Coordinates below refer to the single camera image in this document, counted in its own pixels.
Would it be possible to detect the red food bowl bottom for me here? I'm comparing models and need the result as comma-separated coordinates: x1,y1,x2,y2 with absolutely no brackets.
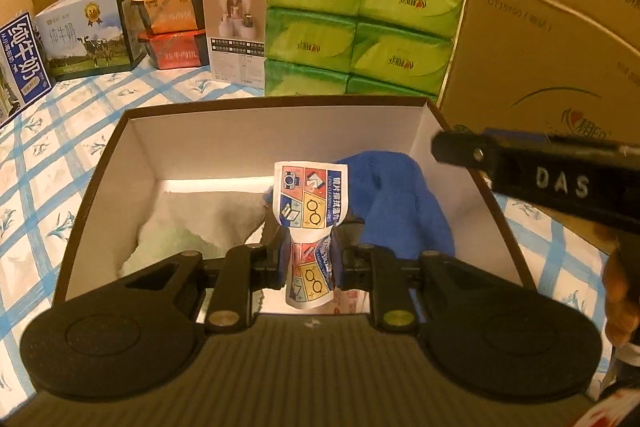
138,30,209,69

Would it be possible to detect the cow picture milk box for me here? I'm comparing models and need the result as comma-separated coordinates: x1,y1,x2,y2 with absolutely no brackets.
35,0,145,81

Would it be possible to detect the brown open shoe box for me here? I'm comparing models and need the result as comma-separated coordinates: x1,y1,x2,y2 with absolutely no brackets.
54,95,534,303

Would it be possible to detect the small colourful wipe packet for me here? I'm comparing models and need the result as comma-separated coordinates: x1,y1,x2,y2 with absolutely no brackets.
272,160,348,310

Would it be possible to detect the large brown cardboard box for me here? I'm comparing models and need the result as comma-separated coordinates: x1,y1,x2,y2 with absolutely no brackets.
440,0,639,144

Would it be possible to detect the green tissue pack bundle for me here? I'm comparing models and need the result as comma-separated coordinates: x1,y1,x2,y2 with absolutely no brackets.
265,0,465,100

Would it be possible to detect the white appliance box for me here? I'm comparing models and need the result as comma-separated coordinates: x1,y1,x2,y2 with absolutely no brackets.
203,0,267,90

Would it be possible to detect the person right hand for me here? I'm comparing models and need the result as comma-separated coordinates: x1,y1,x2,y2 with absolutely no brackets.
602,251,639,348

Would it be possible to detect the blue milk carton box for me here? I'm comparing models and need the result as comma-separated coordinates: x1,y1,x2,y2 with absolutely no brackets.
0,12,53,126

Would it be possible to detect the blue towel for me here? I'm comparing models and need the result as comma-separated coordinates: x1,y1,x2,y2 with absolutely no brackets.
337,150,456,259

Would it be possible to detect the light green towel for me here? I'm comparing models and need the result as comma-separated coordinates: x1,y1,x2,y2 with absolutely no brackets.
118,192,266,277

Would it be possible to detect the blue checked tablecloth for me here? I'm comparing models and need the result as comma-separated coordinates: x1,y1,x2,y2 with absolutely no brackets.
1,61,606,415

